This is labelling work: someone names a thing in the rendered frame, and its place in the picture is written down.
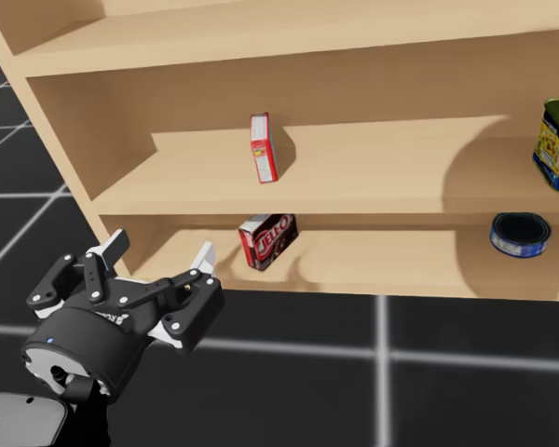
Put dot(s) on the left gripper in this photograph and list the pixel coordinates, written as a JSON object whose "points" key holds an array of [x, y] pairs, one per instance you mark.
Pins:
{"points": [[81, 335]]}

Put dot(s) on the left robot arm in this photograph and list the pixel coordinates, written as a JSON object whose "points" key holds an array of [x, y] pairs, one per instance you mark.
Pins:
{"points": [[23, 419]]}

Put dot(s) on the dark red carton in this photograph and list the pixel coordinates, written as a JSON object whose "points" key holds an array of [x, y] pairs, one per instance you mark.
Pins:
{"points": [[268, 242]]}

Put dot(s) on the red and white carton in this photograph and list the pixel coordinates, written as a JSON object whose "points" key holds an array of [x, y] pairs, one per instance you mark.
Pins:
{"points": [[263, 149]]}

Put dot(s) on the pale wooden shelf unit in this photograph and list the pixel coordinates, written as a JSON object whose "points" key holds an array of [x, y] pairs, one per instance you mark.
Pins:
{"points": [[307, 139]]}

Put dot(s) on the blue flat can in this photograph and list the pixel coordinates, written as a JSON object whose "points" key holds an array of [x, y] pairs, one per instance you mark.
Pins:
{"points": [[521, 235]]}

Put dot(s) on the green and blue rectangular can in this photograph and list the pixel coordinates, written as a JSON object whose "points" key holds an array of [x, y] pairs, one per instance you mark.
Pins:
{"points": [[558, 144]]}

